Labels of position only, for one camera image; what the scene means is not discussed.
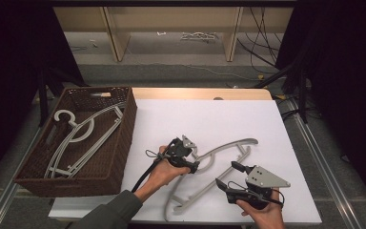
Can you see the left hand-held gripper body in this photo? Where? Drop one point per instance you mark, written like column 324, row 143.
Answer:
column 179, row 149

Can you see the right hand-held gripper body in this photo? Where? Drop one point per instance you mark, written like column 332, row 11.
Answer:
column 263, row 178

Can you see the grey plastic clothes hanger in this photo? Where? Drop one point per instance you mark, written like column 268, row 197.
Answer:
column 235, row 142
column 101, row 140
column 56, row 117

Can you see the brown wicker basket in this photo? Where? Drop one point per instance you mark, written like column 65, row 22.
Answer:
column 108, row 171

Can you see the person's left hand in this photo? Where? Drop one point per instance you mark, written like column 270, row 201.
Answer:
column 165, row 173

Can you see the person's right hand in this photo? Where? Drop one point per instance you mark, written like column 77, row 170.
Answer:
column 267, row 216

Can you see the white table mat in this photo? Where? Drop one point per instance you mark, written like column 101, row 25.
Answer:
column 178, row 120

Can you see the black metal stand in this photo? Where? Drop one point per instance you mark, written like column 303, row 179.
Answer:
column 295, row 89
column 44, row 95

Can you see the pile of white floor clutter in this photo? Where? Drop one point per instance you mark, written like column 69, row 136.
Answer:
column 199, row 36

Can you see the black curtain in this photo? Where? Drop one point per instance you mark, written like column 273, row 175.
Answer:
column 346, row 79
column 12, row 63

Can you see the beige wooden desk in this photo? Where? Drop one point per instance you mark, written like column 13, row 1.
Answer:
column 171, row 19

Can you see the metal floor rail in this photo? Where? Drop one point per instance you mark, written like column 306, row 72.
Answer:
column 6, row 191
column 324, row 165

